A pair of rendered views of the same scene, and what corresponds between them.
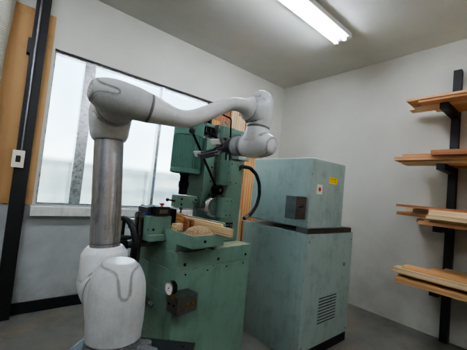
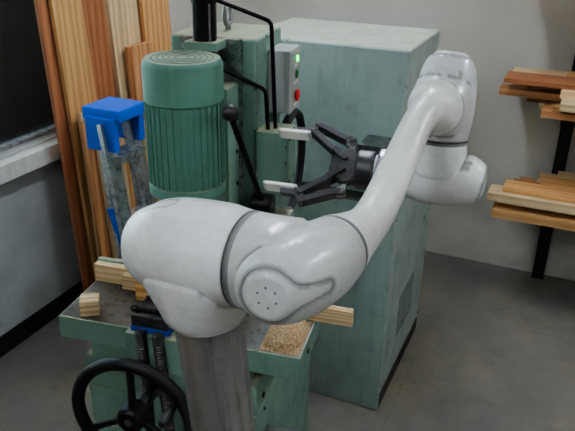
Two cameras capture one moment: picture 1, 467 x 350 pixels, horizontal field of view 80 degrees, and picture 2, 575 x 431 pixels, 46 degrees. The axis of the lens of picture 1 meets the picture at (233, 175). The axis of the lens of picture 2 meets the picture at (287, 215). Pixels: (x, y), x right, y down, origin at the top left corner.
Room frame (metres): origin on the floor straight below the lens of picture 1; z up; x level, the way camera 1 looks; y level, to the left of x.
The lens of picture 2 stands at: (0.23, 0.73, 1.80)
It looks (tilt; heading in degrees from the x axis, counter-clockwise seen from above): 25 degrees down; 333
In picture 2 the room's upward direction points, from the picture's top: 1 degrees clockwise
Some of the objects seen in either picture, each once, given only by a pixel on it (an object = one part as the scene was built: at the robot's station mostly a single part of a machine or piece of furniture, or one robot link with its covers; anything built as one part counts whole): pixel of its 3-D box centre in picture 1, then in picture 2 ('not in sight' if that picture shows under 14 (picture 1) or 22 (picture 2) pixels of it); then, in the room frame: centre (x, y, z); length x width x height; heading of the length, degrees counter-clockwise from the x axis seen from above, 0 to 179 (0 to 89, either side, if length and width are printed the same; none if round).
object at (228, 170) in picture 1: (228, 173); (276, 156); (1.69, 0.03, 1.23); 0.09 x 0.08 x 0.15; 138
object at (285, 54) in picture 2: (241, 148); (284, 78); (1.77, -0.03, 1.40); 0.10 x 0.06 x 0.16; 138
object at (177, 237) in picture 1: (165, 230); (184, 333); (1.53, 0.34, 0.87); 0.61 x 0.30 x 0.06; 48
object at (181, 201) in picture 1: (184, 202); not in sight; (1.64, 0.27, 1.03); 0.14 x 0.07 x 0.09; 138
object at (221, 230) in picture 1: (191, 223); (233, 298); (1.55, 0.20, 0.92); 0.60 x 0.02 x 0.04; 48
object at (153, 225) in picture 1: (152, 223); (168, 337); (1.47, 0.40, 0.91); 0.15 x 0.14 x 0.09; 48
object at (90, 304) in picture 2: not in sight; (90, 304); (1.68, 0.53, 0.92); 0.05 x 0.04 x 0.04; 164
